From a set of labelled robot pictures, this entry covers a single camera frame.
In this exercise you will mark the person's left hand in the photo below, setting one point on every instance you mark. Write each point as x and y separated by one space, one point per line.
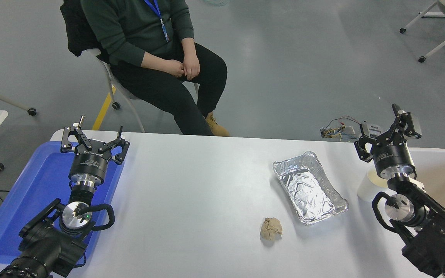
191 63

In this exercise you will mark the white paper cup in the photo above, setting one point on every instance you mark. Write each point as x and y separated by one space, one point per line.
367 189

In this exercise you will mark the tan work boot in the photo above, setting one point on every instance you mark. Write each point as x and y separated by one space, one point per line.
216 126

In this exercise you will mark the blue plastic tray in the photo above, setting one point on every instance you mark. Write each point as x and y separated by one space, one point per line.
37 185

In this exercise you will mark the black jacket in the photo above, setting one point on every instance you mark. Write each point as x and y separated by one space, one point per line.
73 31

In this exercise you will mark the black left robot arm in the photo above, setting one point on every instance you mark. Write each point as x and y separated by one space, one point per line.
41 247

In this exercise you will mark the white wheeled chair frame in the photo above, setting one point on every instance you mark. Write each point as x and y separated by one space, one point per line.
440 40

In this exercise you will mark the silver foil tray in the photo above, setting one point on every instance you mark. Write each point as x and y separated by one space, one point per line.
307 191

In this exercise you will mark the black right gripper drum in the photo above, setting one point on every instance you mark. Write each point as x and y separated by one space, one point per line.
394 157

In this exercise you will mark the person's right hand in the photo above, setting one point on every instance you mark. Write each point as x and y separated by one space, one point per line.
174 68

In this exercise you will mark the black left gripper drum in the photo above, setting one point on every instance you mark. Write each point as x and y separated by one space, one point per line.
89 164

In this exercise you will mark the crumpled tan paper ball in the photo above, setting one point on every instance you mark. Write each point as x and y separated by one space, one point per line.
271 228

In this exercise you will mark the small grey electronic device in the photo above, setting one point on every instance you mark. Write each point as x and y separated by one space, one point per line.
373 128

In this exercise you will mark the white chair with casters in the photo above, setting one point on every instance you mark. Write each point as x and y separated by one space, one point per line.
110 87

